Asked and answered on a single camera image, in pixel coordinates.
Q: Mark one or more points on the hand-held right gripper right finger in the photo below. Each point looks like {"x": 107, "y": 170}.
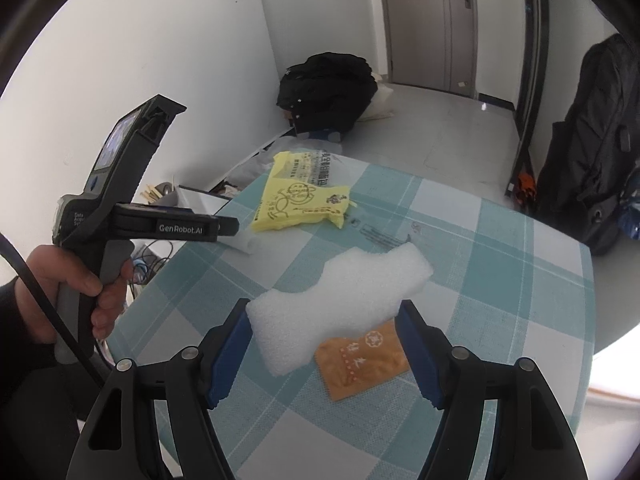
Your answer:
{"x": 420, "y": 355}

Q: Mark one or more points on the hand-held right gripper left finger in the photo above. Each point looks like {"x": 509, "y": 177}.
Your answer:
{"x": 227, "y": 360}

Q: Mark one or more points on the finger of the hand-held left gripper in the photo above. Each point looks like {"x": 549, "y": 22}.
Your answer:
{"x": 227, "y": 226}

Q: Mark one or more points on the small white foam scrap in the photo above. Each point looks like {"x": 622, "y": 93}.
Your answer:
{"x": 247, "y": 244}

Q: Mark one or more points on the large white foam piece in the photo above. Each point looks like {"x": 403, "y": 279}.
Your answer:
{"x": 340, "y": 290}

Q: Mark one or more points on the person's left forearm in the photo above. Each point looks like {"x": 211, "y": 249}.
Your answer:
{"x": 12, "y": 325}

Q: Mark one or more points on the person's left hand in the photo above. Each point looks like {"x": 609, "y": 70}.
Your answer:
{"x": 42, "y": 300}

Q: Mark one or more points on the wooden sticks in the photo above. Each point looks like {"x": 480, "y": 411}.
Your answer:
{"x": 155, "y": 192}

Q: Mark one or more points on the white box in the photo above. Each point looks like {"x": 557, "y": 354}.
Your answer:
{"x": 200, "y": 200}

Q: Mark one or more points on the orange printed packet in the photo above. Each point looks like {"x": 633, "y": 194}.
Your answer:
{"x": 360, "y": 365}

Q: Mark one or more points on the white plastic bag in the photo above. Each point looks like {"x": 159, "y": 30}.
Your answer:
{"x": 257, "y": 167}

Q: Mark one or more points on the yellow printed packet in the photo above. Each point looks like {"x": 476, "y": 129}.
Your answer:
{"x": 295, "y": 195}

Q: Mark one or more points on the teal checked tablecloth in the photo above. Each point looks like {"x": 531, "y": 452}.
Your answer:
{"x": 500, "y": 285}

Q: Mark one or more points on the clear printed plastic bag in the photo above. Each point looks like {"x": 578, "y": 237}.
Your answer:
{"x": 330, "y": 160}

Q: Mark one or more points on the black backpack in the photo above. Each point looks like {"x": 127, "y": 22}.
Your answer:
{"x": 325, "y": 90}

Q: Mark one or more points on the white tote bag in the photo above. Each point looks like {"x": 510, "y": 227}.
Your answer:
{"x": 380, "y": 105}

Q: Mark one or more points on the orange and black tool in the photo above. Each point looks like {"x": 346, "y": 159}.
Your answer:
{"x": 526, "y": 187}

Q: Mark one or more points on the blue plastic bag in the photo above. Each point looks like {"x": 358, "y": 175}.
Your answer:
{"x": 630, "y": 217}

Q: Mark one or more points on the large black hanging bag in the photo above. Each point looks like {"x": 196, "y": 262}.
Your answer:
{"x": 590, "y": 135}

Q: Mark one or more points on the grey room door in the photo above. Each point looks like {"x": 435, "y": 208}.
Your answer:
{"x": 420, "y": 25}

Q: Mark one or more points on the black upright frame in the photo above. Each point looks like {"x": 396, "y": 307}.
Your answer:
{"x": 535, "y": 35}

